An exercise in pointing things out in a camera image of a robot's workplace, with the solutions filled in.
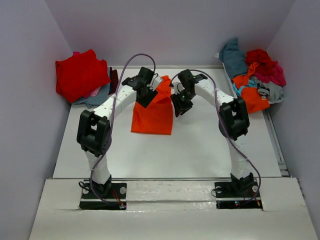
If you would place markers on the folded red t-shirt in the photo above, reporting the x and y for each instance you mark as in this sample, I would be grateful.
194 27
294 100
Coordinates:
79 75

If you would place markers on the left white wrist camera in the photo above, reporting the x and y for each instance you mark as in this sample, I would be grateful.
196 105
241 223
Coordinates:
155 82

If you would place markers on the teal blue crumpled t-shirt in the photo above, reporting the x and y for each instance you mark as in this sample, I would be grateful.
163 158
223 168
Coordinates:
233 59

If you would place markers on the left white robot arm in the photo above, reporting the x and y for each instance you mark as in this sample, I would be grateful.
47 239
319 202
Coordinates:
94 134

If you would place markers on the red crumpled t-shirt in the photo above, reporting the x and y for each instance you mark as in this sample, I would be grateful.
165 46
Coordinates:
265 64

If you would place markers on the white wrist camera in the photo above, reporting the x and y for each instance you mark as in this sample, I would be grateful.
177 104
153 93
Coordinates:
176 87
155 82

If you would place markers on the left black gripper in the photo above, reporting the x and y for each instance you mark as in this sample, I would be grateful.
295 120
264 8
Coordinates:
144 102

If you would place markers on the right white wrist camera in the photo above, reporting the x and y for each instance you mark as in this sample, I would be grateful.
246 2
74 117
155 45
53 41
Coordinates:
176 87

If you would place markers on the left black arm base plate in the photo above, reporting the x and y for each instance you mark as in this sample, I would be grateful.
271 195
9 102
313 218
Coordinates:
114 200

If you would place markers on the cyan crumpled t-shirt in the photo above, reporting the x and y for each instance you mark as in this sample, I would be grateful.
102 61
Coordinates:
238 90

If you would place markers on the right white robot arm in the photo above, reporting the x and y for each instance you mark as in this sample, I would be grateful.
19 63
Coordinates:
233 122

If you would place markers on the folded pink t-shirt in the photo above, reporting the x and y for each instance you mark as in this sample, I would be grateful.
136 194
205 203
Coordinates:
95 92

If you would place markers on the grey crumpled t-shirt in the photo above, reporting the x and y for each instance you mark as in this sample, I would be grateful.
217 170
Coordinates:
270 91

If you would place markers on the orange t-shirt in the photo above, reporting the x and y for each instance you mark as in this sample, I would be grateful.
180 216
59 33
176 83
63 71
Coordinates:
253 100
157 117

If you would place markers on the folded maroon t-shirt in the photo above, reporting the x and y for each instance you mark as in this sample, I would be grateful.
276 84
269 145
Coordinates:
114 80

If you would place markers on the folded light blue t-shirt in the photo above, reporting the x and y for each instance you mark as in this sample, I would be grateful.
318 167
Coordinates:
97 100

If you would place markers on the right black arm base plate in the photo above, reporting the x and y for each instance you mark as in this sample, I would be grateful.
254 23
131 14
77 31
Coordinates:
228 199

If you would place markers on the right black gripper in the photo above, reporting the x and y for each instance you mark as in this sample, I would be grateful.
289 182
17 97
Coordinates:
179 107

